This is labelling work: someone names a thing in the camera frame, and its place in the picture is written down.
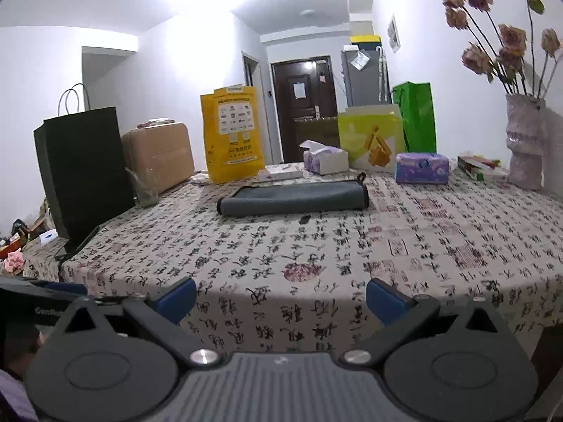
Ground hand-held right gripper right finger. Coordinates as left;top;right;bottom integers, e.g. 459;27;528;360
341;278;513;366

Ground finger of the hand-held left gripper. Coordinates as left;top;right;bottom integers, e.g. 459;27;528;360
42;281;89;297

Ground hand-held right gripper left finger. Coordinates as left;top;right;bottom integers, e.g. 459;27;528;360
53;278;221;367

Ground grey towel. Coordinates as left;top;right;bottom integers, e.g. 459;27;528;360
217;172;369;217

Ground pink soft toy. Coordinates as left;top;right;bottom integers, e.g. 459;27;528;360
4;250;25;273

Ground printed tablecloth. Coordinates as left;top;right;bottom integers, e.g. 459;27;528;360
22;164;563;361

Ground person's purple clothing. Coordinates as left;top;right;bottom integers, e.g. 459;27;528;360
0;368;39;422

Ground black paper bag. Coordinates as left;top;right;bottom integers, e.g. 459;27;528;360
33;83;136;261

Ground clear glass cup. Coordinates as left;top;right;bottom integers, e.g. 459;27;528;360
125;167;160;207

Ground blue purple tissue pack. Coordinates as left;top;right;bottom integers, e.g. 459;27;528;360
395;152;450;185

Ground tan suitcase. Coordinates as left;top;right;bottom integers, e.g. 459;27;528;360
121;120;195;195

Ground white purple tissue box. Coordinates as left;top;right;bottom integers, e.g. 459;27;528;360
299;139;349;175

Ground yellow-green gift bag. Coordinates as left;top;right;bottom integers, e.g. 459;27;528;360
337;104;406;173

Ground green red box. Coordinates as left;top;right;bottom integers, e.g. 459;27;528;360
456;154;502;181

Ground flat white box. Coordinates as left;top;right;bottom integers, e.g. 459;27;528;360
257;164;305;182

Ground yellow paper bag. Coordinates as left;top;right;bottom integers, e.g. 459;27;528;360
200;83;266;184

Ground brown cabinet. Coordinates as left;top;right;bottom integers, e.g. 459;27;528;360
294;115;340;163

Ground green paper bag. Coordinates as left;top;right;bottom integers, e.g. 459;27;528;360
392;81;437;154

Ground white textured vase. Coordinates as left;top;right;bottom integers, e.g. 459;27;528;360
505;94;547;191

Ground dark brown door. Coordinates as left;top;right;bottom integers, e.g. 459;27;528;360
270;56;339;164

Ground grey refrigerator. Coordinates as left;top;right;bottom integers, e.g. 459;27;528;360
340;46;391;107

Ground dried pink flowers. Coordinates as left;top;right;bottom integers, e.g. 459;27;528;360
441;0;561;96

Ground wall poster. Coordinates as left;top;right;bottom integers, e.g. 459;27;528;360
387;14;403;53

